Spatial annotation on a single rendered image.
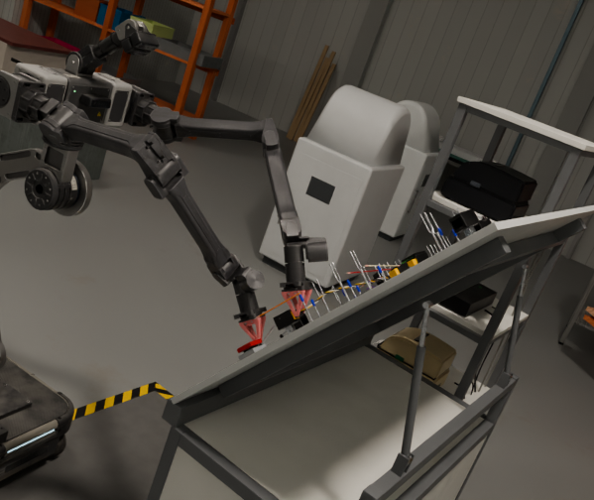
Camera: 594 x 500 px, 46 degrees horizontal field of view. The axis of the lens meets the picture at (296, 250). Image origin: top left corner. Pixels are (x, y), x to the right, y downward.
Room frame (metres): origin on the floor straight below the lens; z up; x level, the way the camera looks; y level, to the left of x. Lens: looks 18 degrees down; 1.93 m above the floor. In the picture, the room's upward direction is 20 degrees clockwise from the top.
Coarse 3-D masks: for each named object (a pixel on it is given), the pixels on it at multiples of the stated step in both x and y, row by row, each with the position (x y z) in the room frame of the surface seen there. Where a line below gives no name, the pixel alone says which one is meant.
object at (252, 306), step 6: (240, 294) 1.90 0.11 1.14; (246, 294) 1.90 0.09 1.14; (252, 294) 1.92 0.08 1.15; (240, 300) 1.90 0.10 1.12; (246, 300) 1.90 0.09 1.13; (252, 300) 1.90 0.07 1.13; (240, 306) 1.90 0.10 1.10; (246, 306) 1.89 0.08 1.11; (252, 306) 1.90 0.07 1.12; (258, 306) 1.92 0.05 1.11; (240, 312) 1.90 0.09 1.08; (246, 312) 1.86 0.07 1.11; (252, 312) 1.86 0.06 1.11; (234, 318) 1.87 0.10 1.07
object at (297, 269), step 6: (288, 264) 1.90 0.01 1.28; (294, 264) 1.90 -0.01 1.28; (300, 264) 1.90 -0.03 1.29; (288, 270) 1.90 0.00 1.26; (294, 270) 1.89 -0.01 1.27; (300, 270) 1.90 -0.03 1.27; (288, 276) 1.89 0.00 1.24; (294, 276) 1.88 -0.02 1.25; (300, 276) 1.89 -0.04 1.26; (288, 282) 1.89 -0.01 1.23; (294, 282) 1.86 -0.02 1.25; (300, 282) 1.86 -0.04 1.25; (306, 282) 1.90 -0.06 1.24; (294, 288) 1.90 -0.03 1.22
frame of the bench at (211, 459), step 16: (384, 352) 2.65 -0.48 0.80; (432, 384) 2.52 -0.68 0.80; (176, 432) 1.65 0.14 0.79; (192, 432) 1.67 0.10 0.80; (480, 432) 2.28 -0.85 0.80; (176, 448) 1.64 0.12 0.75; (192, 448) 1.62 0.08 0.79; (208, 448) 1.62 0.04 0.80; (464, 448) 2.12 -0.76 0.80; (480, 448) 2.37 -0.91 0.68; (160, 464) 1.66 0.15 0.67; (208, 464) 1.59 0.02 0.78; (224, 464) 1.58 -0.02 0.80; (448, 464) 1.98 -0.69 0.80; (160, 480) 1.65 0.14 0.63; (224, 480) 1.56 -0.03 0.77; (240, 480) 1.54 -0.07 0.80; (416, 480) 1.83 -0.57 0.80; (432, 480) 1.86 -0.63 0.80; (464, 480) 2.37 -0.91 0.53; (160, 496) 1.64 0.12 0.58; (240, 496) 1.53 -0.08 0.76; (256, 496) 1.51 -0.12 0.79; (272, 496) 1.52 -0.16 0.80; (400, 496) 1.72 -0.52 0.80; (416, 496) 1.75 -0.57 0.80
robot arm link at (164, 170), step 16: (80, 112) 1.90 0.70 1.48; (48, 128) 1.86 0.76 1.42; (64, 128) 1.85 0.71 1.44; (80, 128) 1.83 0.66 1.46; (96, 128) 1.81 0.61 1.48; (112, 128) 1.80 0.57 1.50; (96, 144) 1.82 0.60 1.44; (112, 144) 1.76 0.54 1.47; (128, 144) 1.72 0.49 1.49; (144, 144) 1.71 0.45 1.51; (160, 144) 1.74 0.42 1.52; (144, 160) 1.69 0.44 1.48; (160, 160) 1.73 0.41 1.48; (176, 160) 1.76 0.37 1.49; (160, 176) 1.72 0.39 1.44
